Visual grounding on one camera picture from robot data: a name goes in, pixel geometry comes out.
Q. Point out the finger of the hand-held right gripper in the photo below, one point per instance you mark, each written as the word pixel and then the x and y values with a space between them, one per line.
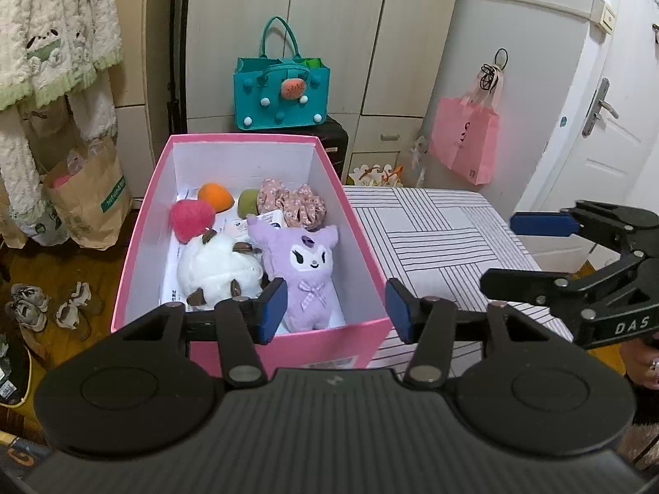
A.
pixel 520 283
pixel 545 224

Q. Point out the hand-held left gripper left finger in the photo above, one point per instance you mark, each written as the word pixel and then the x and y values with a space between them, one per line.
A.
pixel 273 308

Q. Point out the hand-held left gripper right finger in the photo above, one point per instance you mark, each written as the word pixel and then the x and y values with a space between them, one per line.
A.
pixel 399 311

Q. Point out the purple plush toy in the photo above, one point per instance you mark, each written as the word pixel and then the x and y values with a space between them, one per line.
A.
pixel 304 267

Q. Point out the pink cardboard box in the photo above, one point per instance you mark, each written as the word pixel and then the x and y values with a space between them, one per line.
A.
pixel 319 345

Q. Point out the white plush toy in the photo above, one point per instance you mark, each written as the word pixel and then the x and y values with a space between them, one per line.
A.
pixel 216 267

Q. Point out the small tissue pack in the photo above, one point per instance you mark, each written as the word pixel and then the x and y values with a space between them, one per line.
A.
pixel 268 218

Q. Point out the pink floral scrunchie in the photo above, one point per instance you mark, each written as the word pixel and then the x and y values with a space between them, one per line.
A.
pixel 293 206

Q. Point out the green sponge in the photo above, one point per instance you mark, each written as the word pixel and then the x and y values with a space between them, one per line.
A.
pixel 248 201

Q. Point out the pink pompom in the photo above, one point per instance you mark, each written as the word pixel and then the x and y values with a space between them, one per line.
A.
pixel 190 220

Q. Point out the orange ball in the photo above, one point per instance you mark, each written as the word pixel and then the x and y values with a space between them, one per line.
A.
pixel 215 196

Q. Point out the person's right forearm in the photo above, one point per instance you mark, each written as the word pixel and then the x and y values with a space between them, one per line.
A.
pixel 646 422

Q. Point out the person's right hand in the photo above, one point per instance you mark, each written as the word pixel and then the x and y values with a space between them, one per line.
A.
pixel 641 360

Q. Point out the striped tablecloth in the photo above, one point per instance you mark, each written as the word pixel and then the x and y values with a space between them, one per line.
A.
pixel 437 226

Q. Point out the white door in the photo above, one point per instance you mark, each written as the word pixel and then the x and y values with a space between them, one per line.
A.
pixel 633 154

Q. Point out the pink shopping bag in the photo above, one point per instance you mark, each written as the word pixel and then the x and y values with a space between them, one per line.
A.
pixel 463 139

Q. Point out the clear plastic bag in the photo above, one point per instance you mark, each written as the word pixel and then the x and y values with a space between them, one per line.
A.
pixel 419 154

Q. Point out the black suitcase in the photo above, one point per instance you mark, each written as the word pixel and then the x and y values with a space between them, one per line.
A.
pixel 334 149

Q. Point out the brown white shoe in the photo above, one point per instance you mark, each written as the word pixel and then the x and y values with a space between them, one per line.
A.
pixel 87 296
pixel 72 319

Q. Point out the brown paper bag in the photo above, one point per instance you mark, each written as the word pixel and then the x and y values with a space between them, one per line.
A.
pixel 87 206

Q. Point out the teal felt handbag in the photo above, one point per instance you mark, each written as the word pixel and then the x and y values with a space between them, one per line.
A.
pixel 257 92

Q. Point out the grey white sneaker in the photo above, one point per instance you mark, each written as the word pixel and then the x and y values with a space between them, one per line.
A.
pixel 25 316
pixel 28 293

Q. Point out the black bag with yellow trim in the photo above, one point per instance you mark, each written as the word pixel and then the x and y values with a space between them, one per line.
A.
pixel 13 370

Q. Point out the beige tall cabinet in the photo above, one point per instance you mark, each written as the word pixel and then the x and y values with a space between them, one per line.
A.
pixel 144 61

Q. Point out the beige wardrobe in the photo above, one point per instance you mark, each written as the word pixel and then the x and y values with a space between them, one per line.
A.
pixel 334 36

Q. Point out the white fuzzy robe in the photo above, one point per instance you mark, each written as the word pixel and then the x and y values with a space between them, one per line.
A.
pixel 51 20

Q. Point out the wall light switch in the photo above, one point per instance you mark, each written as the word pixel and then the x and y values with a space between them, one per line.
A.
pixel 603 16

